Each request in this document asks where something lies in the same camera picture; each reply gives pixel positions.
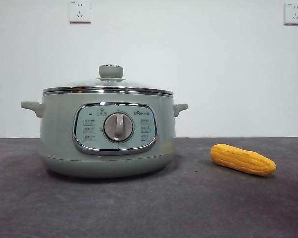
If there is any glass lid with green knob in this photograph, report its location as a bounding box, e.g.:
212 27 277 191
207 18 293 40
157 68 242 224
43 64 174 96

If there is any yellow corn cob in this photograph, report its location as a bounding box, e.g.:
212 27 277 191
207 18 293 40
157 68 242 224
210 143 277 177

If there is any pale green electric cooking pot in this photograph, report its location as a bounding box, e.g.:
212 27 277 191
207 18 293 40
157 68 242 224
20 92 189 179

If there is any white wall socket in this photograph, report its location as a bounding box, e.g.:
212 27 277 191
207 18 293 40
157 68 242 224
69 0 92 24
284 2 298 26

